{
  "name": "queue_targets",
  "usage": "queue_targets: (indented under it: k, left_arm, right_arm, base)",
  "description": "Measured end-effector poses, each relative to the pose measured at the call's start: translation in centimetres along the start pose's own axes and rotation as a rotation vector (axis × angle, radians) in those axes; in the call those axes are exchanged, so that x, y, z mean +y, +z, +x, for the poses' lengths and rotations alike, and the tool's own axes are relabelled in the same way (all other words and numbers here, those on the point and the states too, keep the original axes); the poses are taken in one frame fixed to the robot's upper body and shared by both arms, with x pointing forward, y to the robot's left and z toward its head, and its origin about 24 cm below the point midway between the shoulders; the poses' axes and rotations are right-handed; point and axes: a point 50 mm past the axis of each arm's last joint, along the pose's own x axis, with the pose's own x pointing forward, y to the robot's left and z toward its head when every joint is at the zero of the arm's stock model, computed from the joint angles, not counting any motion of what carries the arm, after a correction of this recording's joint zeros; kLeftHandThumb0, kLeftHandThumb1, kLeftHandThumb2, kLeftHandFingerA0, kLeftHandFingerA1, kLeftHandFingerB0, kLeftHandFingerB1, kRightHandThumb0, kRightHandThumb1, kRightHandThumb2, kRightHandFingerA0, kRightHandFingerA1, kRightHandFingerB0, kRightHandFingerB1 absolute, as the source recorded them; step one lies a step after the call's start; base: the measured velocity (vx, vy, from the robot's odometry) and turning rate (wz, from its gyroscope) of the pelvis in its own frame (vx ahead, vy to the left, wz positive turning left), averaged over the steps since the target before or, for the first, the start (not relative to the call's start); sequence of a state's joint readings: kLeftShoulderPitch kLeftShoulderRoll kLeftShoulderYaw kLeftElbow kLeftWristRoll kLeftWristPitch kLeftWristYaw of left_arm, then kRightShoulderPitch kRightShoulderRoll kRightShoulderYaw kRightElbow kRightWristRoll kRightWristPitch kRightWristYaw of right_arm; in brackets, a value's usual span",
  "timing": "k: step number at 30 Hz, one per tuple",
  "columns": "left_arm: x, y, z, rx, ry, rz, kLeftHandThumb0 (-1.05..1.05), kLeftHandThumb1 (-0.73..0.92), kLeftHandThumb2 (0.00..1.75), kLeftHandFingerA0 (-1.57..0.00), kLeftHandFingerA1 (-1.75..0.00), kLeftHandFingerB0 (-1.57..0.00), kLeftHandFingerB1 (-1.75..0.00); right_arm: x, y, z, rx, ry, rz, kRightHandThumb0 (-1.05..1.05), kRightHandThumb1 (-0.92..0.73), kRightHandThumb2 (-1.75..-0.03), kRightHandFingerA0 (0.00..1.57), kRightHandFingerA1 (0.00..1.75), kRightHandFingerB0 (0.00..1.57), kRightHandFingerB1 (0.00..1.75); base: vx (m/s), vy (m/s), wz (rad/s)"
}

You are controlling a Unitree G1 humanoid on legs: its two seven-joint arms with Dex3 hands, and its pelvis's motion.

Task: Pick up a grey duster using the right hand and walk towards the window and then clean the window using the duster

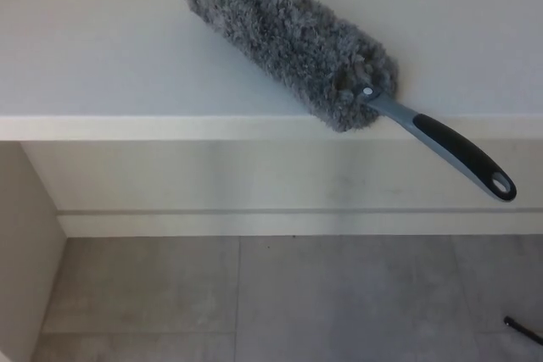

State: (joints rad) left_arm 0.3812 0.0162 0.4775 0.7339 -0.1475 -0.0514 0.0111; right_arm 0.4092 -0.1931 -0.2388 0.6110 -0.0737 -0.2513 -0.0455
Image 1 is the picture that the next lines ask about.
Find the grey fluffy duster with handle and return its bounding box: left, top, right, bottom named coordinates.
left=174, top=0, right=518, bottom=203

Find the thin black cable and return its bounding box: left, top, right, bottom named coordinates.
left=503, top=315, right=543, bottom=347

